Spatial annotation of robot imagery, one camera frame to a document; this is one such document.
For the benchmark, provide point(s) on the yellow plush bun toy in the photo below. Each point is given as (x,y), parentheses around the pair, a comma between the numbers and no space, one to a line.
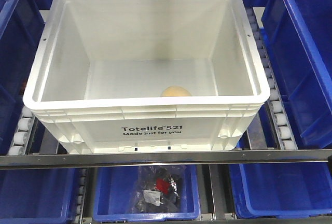
(175,91)

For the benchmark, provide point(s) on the white plastic Totelife crate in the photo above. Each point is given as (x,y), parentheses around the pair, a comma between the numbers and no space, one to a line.
(101,66)

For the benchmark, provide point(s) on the plastic bag with parts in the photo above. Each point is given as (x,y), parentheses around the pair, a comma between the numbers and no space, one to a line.
(158,189)

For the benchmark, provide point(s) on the blue bin lower middle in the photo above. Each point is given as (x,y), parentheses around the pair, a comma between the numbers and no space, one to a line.
(113,195)

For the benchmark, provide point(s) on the lower left roller track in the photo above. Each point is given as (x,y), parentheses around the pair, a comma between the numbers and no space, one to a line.
(80,200)

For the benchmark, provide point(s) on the grey lower shelf divider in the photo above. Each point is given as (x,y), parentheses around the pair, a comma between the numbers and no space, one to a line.
(221,192)

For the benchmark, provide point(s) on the right white roller track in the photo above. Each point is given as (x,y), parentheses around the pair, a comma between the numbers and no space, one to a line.
(274,108)

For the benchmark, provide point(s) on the white roller track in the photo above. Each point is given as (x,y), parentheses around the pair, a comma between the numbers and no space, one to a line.
(22,133)
(274,108)

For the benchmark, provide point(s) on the blue bin lower right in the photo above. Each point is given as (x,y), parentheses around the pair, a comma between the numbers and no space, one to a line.
(281,190)

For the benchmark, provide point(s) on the left white roller track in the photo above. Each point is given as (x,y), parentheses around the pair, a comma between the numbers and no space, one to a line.
(22,133)

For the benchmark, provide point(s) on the blue plastic bin right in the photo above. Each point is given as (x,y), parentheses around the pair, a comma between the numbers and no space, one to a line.
(299,35)

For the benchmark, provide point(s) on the blue plastic bin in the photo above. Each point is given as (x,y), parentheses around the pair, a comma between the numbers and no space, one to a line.
(299,35)
(21,29)

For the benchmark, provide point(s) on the blue bin lower left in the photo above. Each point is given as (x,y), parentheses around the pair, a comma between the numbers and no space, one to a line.
(39,196)

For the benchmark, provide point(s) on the blue plastic bin left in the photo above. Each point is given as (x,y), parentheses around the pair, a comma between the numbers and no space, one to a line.
(21,29)

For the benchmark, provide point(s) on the grey metal shelf frame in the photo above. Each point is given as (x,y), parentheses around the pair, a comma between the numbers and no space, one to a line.
(164,158)

